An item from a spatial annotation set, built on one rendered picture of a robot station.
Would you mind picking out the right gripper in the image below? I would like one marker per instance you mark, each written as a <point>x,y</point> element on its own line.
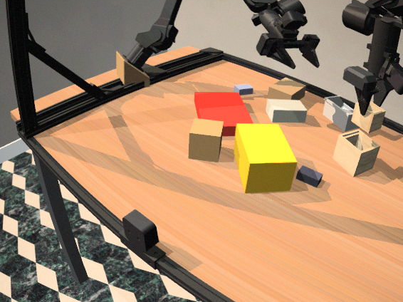
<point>365,83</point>

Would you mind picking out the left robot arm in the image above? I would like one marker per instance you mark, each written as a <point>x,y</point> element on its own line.
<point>162,35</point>

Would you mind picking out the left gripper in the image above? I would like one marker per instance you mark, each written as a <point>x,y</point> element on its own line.
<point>272,47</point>

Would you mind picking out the red flat slab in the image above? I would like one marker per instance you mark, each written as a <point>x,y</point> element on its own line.
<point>222,106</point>

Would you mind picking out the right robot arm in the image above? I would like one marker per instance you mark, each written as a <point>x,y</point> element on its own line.
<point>365,18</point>

